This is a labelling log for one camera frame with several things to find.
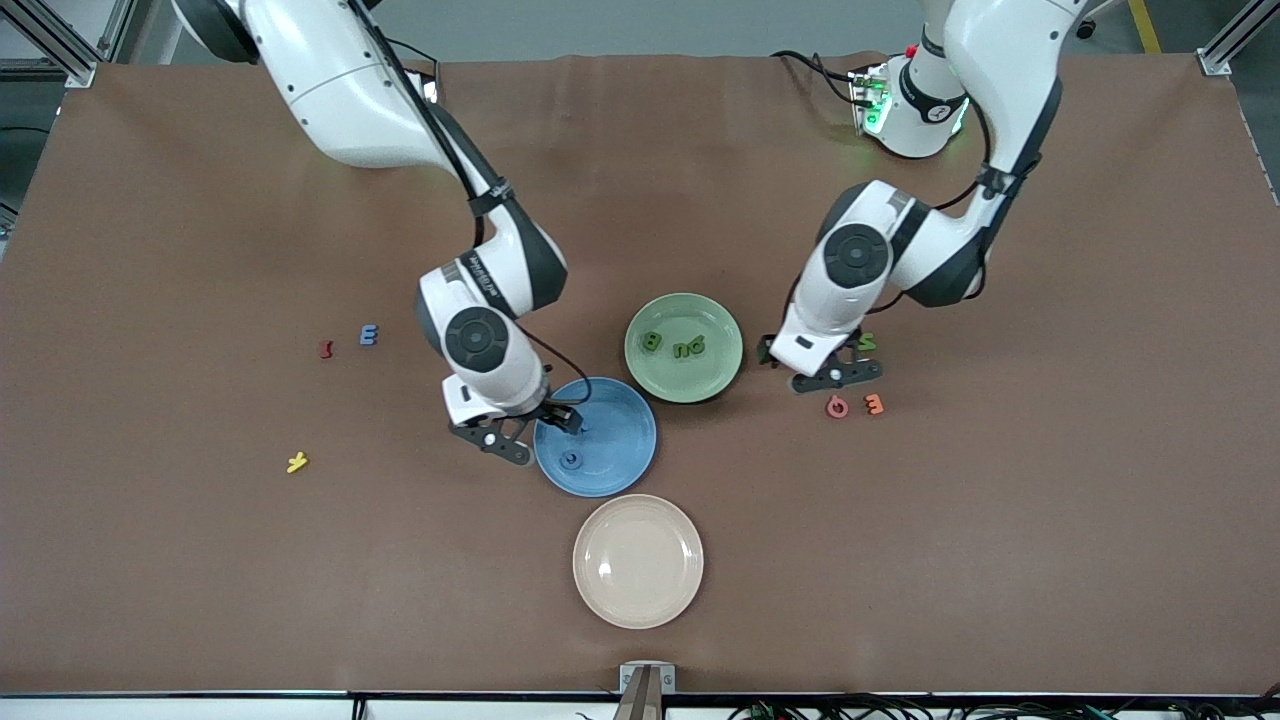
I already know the blue plate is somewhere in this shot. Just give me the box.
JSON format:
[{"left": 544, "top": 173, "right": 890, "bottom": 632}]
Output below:
[{"left": 533, "top": 376, "right": 658, "bottom": 499}]

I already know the green plate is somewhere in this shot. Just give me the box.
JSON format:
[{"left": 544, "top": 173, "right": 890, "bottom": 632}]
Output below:
[{"left": 624, "top": 292, "right": 745, "bottom": 405}]

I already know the beige plate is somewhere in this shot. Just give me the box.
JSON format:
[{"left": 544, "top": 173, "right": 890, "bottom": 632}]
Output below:
[{"left": 572, "top": 493, "right": 705, "bottom": 631}]

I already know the brown table cover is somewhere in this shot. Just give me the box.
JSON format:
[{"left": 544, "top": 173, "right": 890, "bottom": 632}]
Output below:
[{"left": 0, "top": 52, "right": 1280, "bottom": 696}]

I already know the office chair base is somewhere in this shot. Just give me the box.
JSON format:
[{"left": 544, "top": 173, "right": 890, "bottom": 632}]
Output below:
[{"left": 1075, "top": 0, "right": 1131, "bottom": 41}]

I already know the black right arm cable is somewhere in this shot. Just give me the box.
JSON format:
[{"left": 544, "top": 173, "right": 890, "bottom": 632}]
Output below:
[{"left": 340, "top": 0, "right": 591, "bottom": 406}]

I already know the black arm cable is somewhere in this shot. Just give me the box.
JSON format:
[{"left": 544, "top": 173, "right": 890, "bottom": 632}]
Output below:
[
  {"left": 780, "top": 95, "right": 1011, "bottom": 336},
  {"left": 340, "top": 0, "right": 591, "bottom": 406}
]

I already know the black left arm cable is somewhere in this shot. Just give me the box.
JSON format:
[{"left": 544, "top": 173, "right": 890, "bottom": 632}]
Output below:
[{"left": 780, "top": 95, "right": 1011, "bottom": 336}]

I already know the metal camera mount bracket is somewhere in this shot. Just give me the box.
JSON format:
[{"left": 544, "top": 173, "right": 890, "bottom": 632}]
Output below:
[{"left": 618, "top": 660, "right": 677, "bottom": 720}]

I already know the black base cable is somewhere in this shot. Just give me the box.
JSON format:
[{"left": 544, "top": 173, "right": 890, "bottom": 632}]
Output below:
[{"left": 770, "top": 48, "right": 863, "bottom": 107}]

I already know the white table edge rail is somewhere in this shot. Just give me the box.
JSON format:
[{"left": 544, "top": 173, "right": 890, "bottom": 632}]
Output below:
[{"left": 0, "top": 693, "right": 1280, "bottom": 720}]

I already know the aluminium frame post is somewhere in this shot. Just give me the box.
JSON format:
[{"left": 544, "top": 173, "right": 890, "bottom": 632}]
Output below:
[
  {"left": 1195, "top": 0, "right": 1280, "bottom": 77},
  {"left": 0, "top": 0, "right": 101, "bottom": 89}
]

